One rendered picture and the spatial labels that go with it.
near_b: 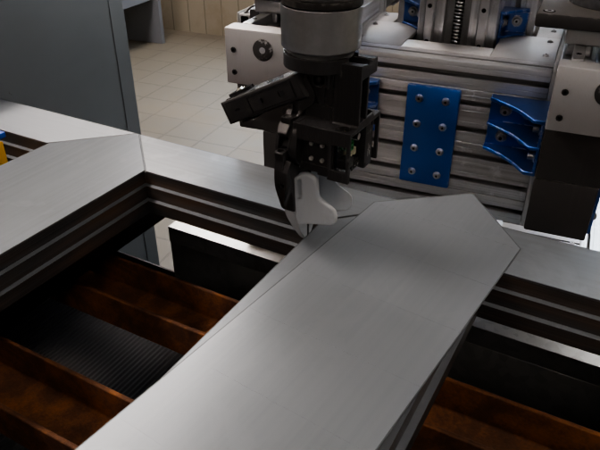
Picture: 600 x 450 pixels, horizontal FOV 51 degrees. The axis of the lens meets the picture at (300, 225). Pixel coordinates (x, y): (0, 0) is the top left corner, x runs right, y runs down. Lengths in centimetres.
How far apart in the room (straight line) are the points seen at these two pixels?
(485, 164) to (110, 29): 82
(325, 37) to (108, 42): 92
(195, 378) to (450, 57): 71
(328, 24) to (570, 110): 45
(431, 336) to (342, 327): 8
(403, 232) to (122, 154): 42
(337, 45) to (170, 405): 33
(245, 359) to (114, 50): 101
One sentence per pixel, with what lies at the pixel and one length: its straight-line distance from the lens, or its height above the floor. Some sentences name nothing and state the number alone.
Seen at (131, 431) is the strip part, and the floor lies 87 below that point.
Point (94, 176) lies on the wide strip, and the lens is 87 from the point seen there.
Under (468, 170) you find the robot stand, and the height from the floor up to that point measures 76.
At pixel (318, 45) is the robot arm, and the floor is 109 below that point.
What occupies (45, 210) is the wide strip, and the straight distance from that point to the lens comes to 81.
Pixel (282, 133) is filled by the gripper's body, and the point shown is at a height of 100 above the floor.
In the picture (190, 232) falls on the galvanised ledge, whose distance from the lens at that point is 108.
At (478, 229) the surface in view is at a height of 87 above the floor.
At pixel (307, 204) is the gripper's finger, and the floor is 92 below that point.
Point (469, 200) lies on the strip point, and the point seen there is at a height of 87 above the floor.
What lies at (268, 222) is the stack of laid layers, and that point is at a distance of 76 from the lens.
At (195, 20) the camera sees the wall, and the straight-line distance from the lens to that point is 497.
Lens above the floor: 125
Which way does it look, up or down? 32 degrees down
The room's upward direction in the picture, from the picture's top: straight up
